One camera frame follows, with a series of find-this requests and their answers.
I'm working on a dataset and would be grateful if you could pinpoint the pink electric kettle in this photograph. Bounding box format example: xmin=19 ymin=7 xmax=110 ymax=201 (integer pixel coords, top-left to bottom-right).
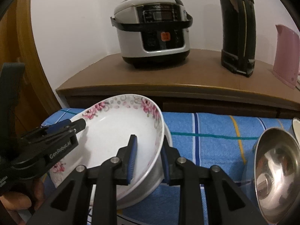
xmin=272 ymin=24 xmax=299 ymax=89

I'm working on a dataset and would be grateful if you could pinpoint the white black rice cooker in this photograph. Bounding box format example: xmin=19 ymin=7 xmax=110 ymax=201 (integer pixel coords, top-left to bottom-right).
xmin=111 ymin=0 xmax=193 ymax=69

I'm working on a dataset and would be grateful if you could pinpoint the person left hand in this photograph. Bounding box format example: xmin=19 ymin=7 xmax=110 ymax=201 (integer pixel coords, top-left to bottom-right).
xmin=1 ymin=179 xmax=46 ymax=224

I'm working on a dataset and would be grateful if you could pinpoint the wooden door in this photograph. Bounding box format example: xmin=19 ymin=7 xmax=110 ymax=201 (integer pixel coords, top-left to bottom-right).
xmin=1 ymin=0 xmax=61 ymax=134

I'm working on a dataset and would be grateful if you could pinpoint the plain white round plate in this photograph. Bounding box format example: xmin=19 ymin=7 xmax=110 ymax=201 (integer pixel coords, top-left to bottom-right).
xmin=117 ymin=123 xmax=173 ymax=216

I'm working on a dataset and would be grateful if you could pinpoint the stainless steel bowl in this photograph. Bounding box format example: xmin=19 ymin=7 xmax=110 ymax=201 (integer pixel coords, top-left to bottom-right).
xmin=254 ymin=127 xmax=299 ymax=224

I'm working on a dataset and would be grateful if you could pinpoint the brown wooden sideboard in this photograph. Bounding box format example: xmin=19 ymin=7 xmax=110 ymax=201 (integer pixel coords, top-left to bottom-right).
xmin=56 ymin=49 xmax=299 ymax=118

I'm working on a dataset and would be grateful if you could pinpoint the black thermos flask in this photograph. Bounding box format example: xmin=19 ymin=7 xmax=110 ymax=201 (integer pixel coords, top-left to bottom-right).
xmin=220 ymin=0 xmax=256 ymax=77

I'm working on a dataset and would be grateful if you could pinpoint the blue plaid tablecloth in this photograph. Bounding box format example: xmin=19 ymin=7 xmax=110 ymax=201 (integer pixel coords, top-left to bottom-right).
xmin=43 ymin=112 xmax=292 ymax=224

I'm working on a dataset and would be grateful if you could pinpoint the white enamel bowl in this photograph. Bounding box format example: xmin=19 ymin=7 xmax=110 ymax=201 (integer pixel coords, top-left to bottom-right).
xmin=291 ymin=117 xmax=300 ymax=143

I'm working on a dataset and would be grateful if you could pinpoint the large floral rim plate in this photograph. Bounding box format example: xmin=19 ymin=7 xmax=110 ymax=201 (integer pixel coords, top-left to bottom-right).
xmin=49 ymin=94 xmax=172 ymax=201

